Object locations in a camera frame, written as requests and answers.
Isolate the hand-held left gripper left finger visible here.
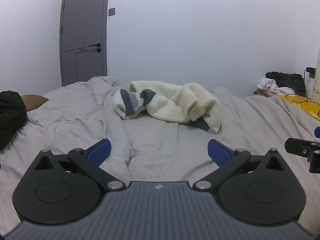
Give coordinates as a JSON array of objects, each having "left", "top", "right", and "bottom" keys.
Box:
[{"left": 33, "top": 139, "right": 126, "bottom": 192}]

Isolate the black bag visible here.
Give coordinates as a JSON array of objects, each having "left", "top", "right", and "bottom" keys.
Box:
[{"left": 265, "top": 71, "right": 306, "bottom": 97}]

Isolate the cardboard box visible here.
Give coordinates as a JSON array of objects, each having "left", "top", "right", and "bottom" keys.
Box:
[{"left": 253, "top": 88, "right": 278, "bottom": 98}]

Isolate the white crumpled cloth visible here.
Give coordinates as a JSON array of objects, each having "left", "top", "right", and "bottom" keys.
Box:
[{"left": 257, "top": 77, "right": 296, "bottom": 96}]

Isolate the brown pillow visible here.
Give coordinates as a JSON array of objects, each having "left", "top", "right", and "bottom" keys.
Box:
[{"left": 20, "top": 94, "right": 49, "bottom": 112}]

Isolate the black cloth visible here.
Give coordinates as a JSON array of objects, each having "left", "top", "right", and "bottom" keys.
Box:
[{"left": 0, "top": 90, "right": 28, "bottom": 152}]

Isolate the yellow printed cloth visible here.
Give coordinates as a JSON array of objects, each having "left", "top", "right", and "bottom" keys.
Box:
[{"left": 276, "top": 94, "right": 320, "bottom": 122}]

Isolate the grey bed duvet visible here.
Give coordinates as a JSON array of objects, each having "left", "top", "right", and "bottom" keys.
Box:
[{"left": 0, "top": 76, "right": 320, "bottom": 232}]

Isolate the cream padded furniture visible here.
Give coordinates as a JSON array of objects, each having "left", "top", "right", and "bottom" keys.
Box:
[{"left": 315, "top": 54, "right": 320, "bottom": 101}]

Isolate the grey door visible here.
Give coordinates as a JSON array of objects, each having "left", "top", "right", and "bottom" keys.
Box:
[{"left": 59, "top": 0, "right": 111, "bottom": 87}]

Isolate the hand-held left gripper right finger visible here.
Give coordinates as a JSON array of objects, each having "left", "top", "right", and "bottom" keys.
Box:
[{"left": 193, "top": 139, "right": 288, "bottom": 192}]

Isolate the cream sweater with blue-grey stripes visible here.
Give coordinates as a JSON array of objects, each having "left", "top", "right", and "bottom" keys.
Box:
[{"left": 112, "top": 80, "right": 222, "bottom": 134}]

